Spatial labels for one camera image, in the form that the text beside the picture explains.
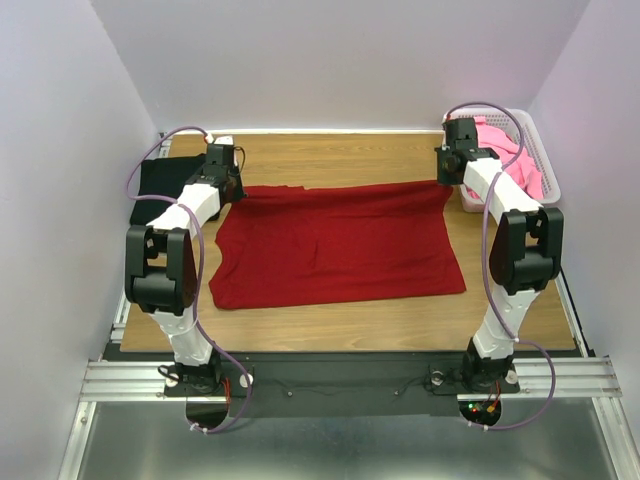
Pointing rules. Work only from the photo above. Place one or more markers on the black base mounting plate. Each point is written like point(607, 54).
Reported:
point(347, 384)

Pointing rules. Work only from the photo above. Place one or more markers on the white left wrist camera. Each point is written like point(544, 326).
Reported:
point(211, 139)

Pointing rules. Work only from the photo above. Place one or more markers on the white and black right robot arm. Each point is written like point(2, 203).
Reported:
point(523, 258)

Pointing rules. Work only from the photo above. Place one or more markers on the red t-shirt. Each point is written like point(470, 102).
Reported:
point(287, 246)

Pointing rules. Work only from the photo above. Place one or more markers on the folded black t-shirt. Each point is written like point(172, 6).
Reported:
point(164, 177)

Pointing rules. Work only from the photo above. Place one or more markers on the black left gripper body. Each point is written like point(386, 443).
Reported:
point(234, 169)

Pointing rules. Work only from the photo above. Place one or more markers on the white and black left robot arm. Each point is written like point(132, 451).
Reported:
point(162, 275)

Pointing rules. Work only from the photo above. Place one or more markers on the white plastic laundry basket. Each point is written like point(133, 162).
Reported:
point(532, 142)

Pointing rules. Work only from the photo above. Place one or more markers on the aluminium table frame rail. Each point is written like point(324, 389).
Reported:
point(565, 422)

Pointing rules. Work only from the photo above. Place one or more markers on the pink t-shirt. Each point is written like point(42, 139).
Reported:
point(524, 170)

